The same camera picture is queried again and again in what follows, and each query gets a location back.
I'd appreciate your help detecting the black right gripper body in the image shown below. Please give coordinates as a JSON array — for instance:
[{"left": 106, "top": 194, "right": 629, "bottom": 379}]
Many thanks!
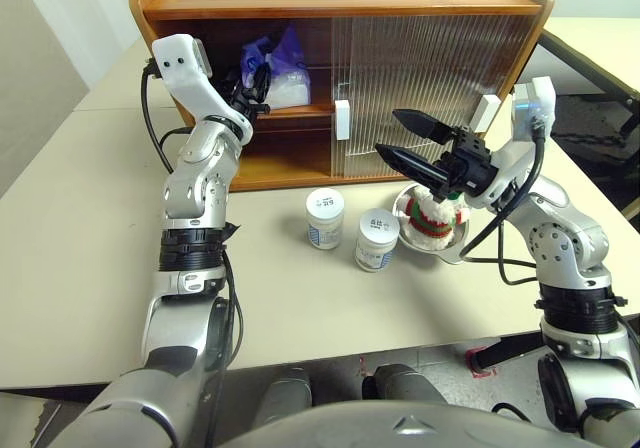
[{"left": 430, "top": 125, "right": 502, "bottom": 202}]

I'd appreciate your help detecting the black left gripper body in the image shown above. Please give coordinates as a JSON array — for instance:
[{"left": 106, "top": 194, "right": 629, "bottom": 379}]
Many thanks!
[{"left": 221, "top": 70, "right": 264, "bottom": 120}]

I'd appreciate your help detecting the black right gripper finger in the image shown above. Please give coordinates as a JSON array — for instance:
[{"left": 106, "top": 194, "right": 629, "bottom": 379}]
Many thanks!
[
  {"left": 391, "top": 108, "right": 459, "bottom": 145},
  {"left": 373, "top": 142, "right": 450, "bottom": 193}
]

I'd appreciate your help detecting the purple and white package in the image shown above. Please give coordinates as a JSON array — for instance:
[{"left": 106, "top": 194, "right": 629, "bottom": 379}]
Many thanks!
[{"left": 239, "top": 22, "right": 311, "bottom": 109}]

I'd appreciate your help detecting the ribbed clear sliding door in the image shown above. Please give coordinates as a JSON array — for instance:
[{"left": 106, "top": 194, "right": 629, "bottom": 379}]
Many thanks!
[
  {"left": 329, "top": 15, "right": 526, "bottom": 178},
  {"left": 348, "top": 15, "right": 540, "bottom": 172}
]

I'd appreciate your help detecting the white bottle with label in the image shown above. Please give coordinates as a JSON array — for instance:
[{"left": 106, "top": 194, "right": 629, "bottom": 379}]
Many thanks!
[
  {"left": 305, "top": 187, "right": 346, "bottom": 251},
  {"left": 354, "top": 208, "right": 401, "bottom": 272}
]

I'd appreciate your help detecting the white red green knit toy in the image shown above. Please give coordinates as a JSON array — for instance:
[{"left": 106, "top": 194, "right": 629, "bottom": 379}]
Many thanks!
[{"left": 398, "top": 185, "right": 474, "bottom": 253}]

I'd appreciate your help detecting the metal bowl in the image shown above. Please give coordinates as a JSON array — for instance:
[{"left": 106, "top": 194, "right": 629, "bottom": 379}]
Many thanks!
[{"left": 392, "top": 183, "right": 474, "bottom": 267}]

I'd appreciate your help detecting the black work table leg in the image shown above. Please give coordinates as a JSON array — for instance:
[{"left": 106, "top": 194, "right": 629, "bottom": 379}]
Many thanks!
[{"left": 469, "top": 331, "right": 546, "bottom": 375}]

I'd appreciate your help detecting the dark grey rounded shape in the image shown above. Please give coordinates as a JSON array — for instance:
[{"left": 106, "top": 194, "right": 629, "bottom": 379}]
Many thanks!
[
  {"left": 360, "top": 363, "right": 449, "bottom": 409},
  {"left": 259, "top": 366, "right": 314, "bottom": 427}
]

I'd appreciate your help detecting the grey robot torso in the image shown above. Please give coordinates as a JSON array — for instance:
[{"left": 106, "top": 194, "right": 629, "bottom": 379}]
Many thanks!
[{"left": 214, "top": 400, "right": 601, "bottom": 448}]

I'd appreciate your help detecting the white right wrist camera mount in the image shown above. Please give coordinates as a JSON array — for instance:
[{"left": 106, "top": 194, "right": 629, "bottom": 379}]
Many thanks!
[{"left": 464, "top": 76, "right": 557, "bottom": 212}]

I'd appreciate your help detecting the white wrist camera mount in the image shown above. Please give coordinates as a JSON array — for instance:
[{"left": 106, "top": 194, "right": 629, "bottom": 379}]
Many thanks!
[
  {"left": 151, "top": 33, "right": 254, "bottom": 142},
  {"left": 464, "top": 76, "right": 557, "bottom": 212}
]

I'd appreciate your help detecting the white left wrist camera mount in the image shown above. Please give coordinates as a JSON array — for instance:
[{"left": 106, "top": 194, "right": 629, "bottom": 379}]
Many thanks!
[{"left": 151, "top": 33, "right": 254, "bottom": 142}]

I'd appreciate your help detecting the cream table with black frame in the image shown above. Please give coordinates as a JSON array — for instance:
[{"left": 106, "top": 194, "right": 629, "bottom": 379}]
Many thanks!
[{"left": 537, "top": 15, "right": 640, "bottom": 219}]

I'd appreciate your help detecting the black cable by torso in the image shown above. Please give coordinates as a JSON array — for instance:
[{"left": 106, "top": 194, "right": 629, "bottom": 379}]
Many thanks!
[{"left": 491, "top": 401, "right": 532, "bottom": 423}]

